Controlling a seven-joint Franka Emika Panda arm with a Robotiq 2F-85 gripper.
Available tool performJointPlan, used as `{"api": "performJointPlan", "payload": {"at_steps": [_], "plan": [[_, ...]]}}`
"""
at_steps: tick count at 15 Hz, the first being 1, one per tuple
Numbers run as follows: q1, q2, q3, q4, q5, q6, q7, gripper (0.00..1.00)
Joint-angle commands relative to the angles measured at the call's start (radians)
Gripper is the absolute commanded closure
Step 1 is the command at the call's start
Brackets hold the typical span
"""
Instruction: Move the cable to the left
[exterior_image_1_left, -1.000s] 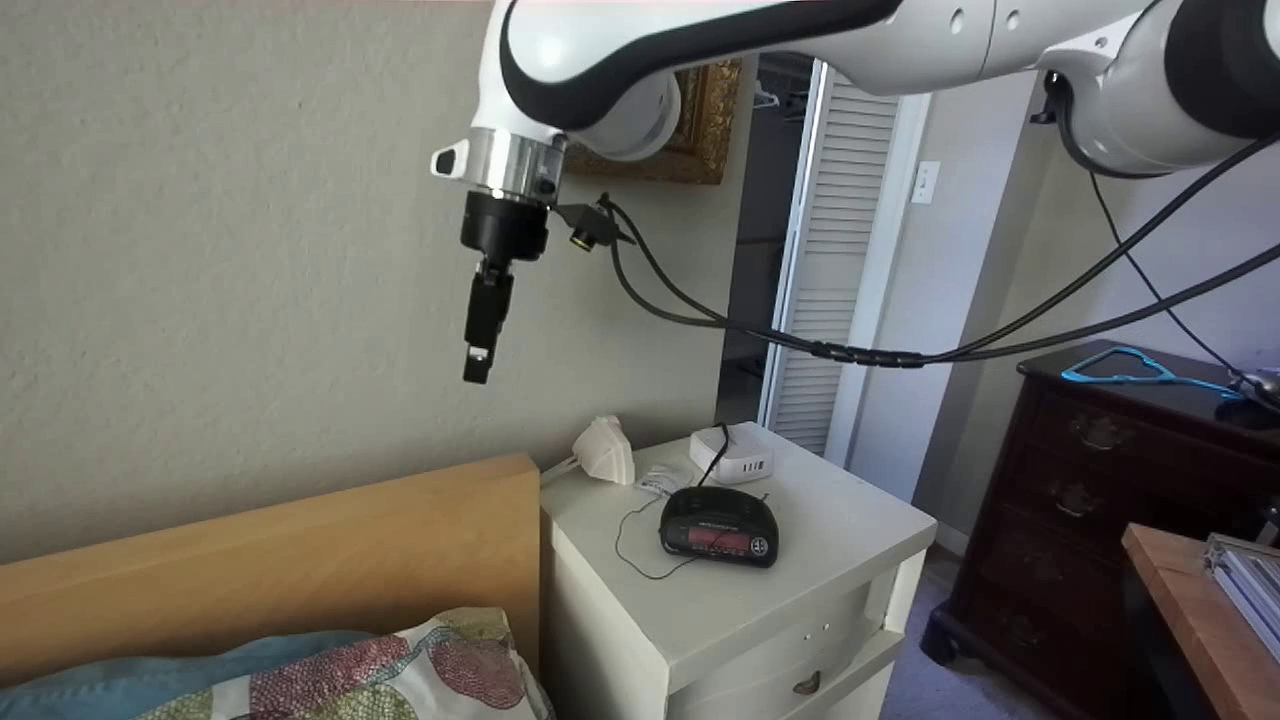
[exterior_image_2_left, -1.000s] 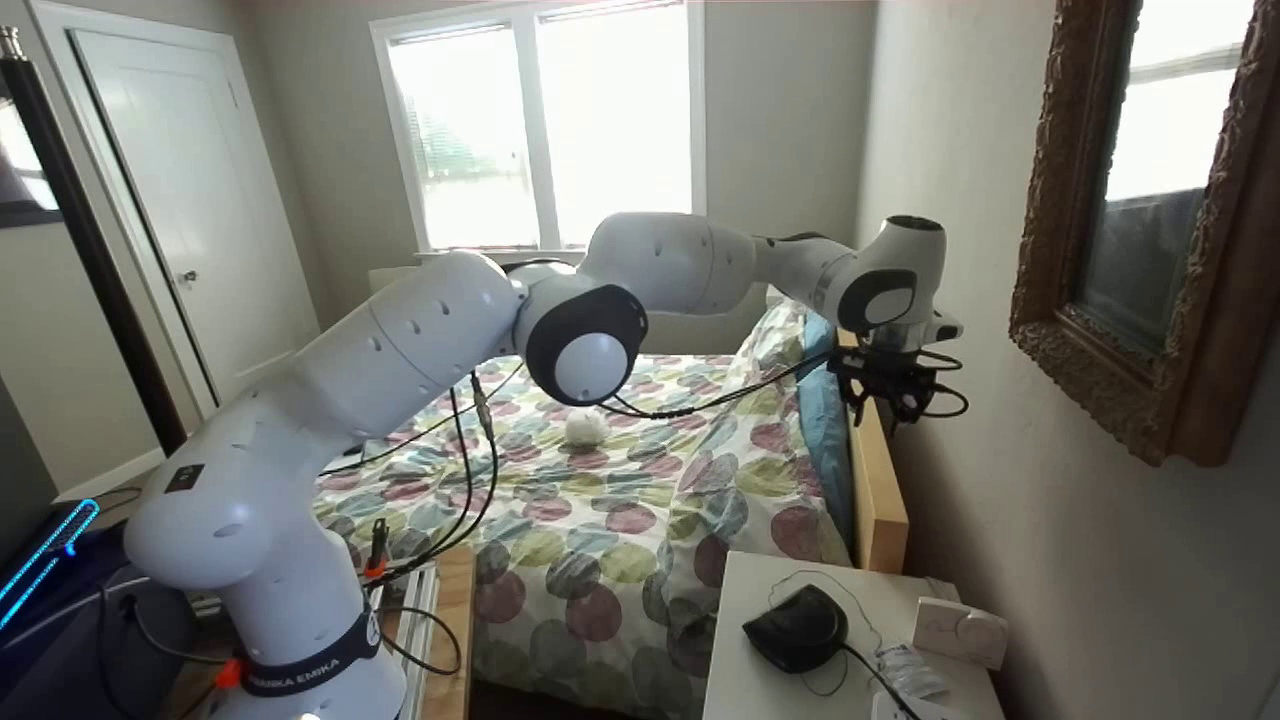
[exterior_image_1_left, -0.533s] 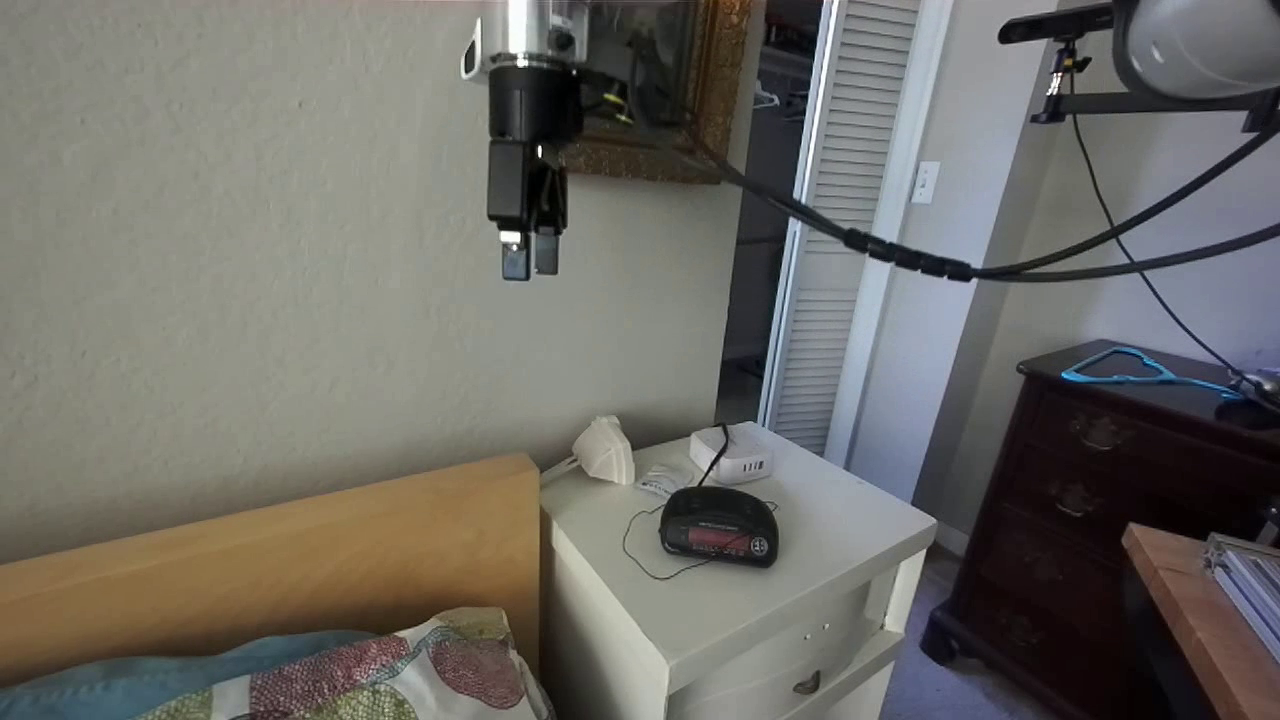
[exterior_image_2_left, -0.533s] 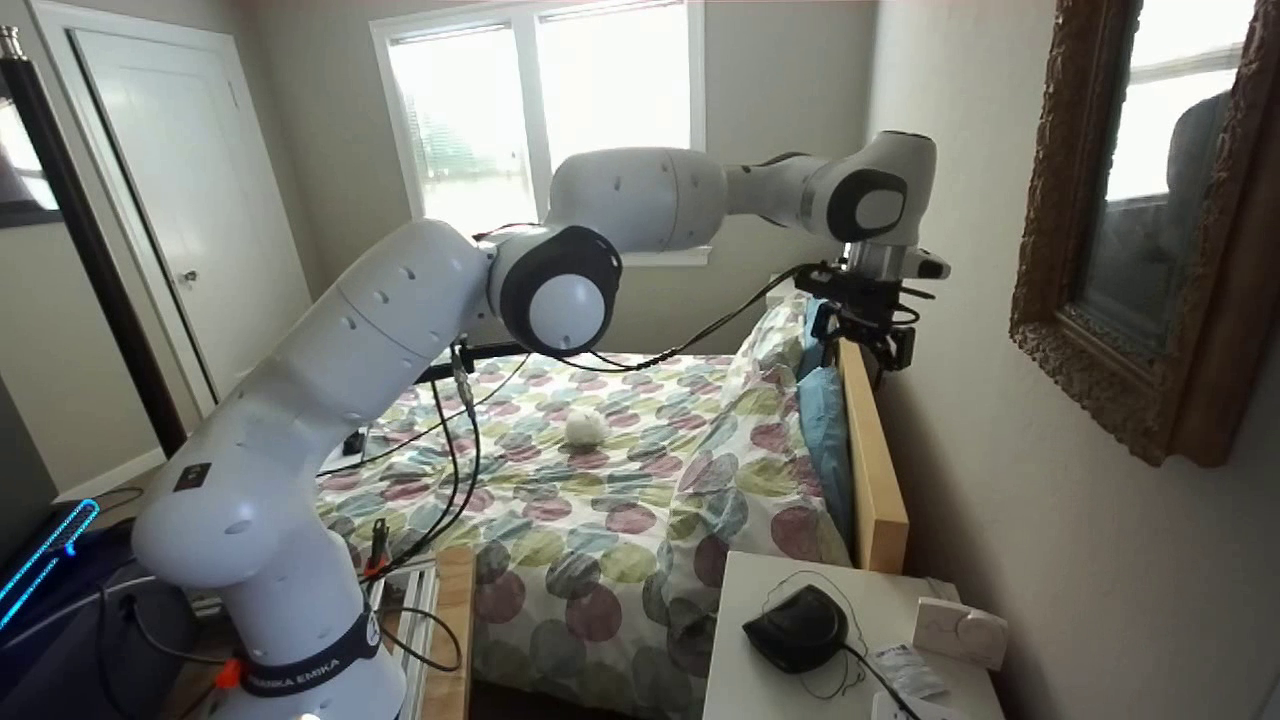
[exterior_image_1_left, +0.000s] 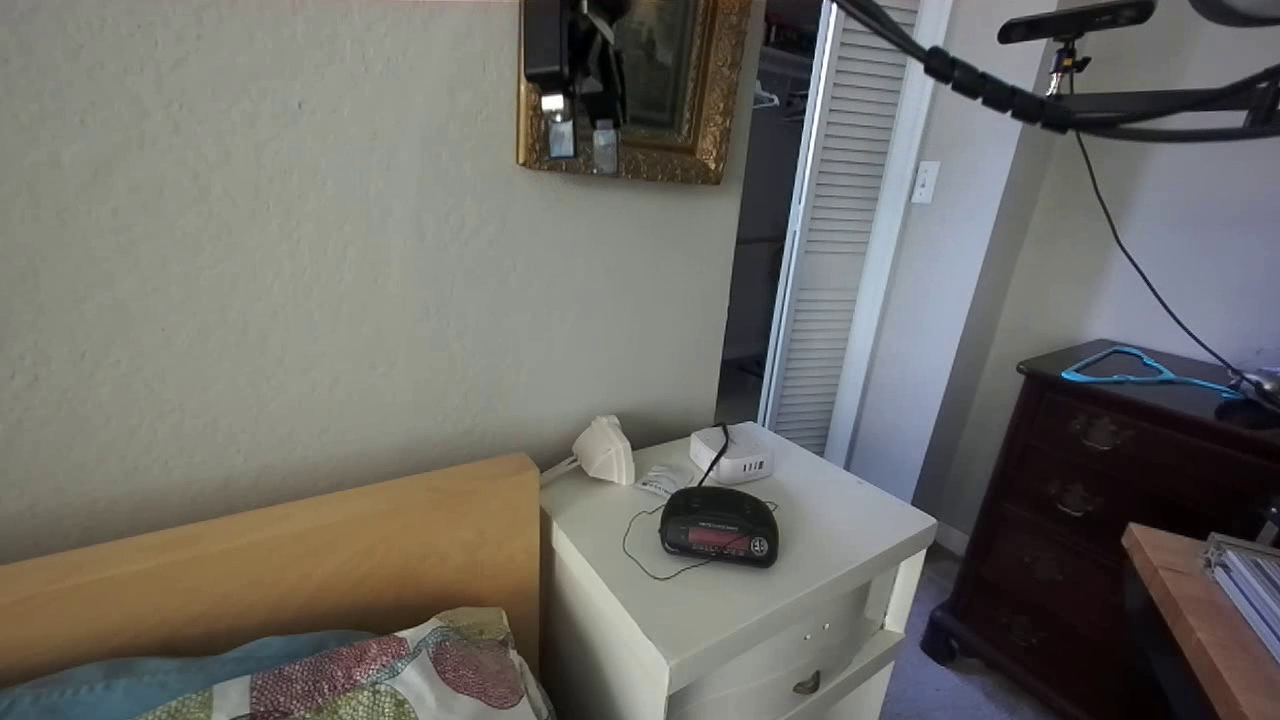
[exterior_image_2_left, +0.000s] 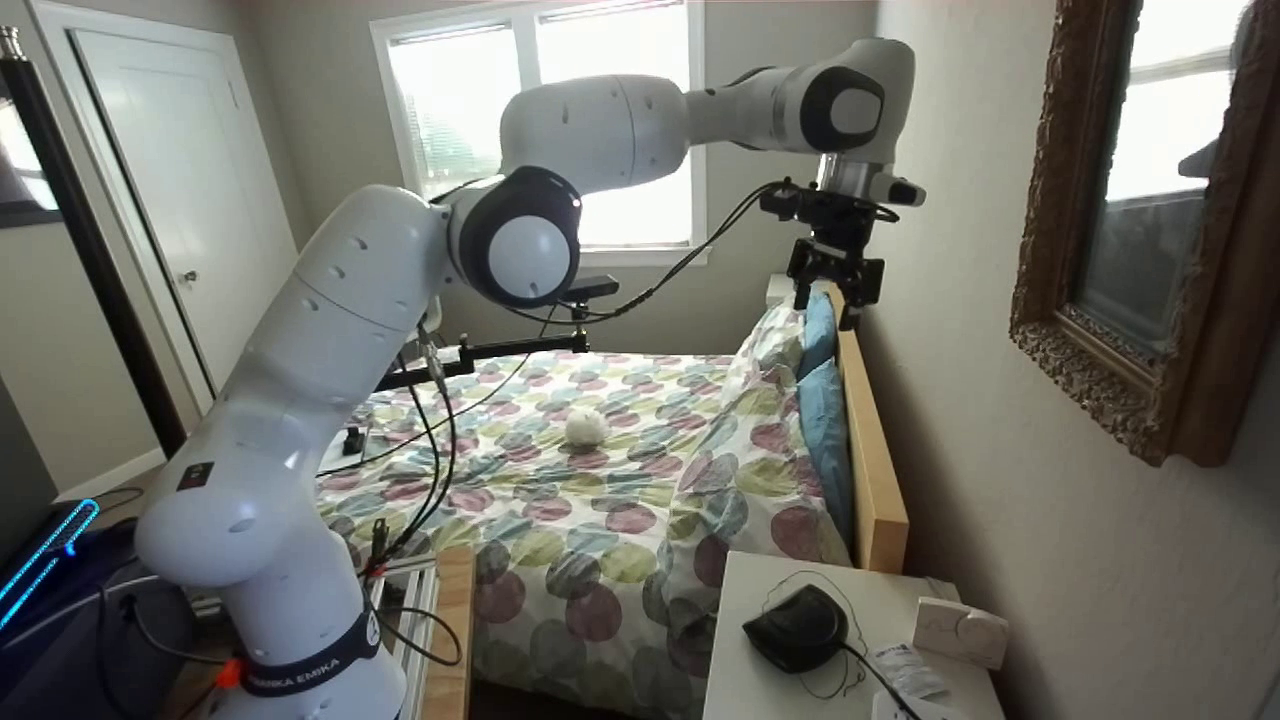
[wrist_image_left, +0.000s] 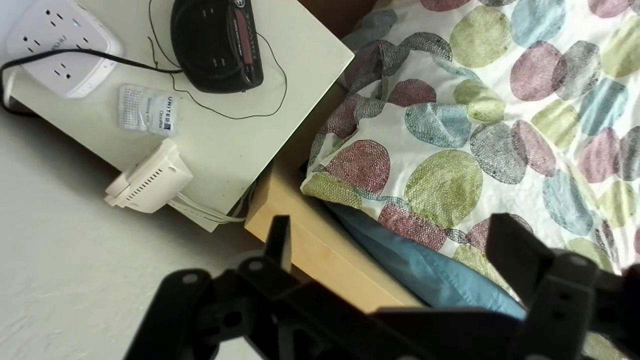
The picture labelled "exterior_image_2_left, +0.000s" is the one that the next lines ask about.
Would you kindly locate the dark bag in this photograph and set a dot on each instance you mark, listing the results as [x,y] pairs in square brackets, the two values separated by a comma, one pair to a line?
[82,652]

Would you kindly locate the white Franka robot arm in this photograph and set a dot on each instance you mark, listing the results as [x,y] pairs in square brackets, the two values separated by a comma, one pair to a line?
[400,332]

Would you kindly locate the white ball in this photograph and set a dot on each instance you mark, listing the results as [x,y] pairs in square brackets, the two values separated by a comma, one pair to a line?
[583,429]

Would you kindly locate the white crumpled tissue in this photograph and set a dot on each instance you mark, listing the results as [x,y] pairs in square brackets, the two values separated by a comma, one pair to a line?
[963,628]

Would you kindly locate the black metal bar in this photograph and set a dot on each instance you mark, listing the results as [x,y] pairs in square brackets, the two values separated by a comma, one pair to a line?
[507,350]

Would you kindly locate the black alarm clock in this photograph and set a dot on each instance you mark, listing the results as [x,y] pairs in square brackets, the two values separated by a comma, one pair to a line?
[797,624]

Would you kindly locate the white nightstand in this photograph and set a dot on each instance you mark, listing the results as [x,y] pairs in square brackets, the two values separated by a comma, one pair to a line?
[800,695]

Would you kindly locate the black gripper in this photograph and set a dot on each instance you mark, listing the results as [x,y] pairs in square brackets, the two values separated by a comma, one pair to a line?
[838,264]

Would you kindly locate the gold framed picture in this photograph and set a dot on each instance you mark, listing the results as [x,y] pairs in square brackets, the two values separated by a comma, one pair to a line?
[1145,224]

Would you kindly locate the white crumpled paper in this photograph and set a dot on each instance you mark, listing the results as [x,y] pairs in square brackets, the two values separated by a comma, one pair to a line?
[914,678]

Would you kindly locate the window with white frame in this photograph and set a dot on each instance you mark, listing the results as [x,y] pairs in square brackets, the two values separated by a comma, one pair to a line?
[544,95]

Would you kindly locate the white door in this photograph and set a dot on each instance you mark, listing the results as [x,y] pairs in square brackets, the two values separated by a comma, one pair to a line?
[173,200]

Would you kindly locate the wooden bed headboard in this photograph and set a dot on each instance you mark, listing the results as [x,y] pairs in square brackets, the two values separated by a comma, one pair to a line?
[872,467]

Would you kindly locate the black standing frame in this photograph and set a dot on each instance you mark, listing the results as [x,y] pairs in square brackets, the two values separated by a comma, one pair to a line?
[82,242]

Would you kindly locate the patterned pillow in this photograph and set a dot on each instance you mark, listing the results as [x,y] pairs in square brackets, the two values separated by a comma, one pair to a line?
[603,495]

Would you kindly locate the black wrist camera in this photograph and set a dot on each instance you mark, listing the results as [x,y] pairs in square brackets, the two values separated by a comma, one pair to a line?
[842,200]

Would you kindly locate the blue pillow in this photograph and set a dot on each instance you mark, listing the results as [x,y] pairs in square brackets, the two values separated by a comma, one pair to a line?
[824,426]

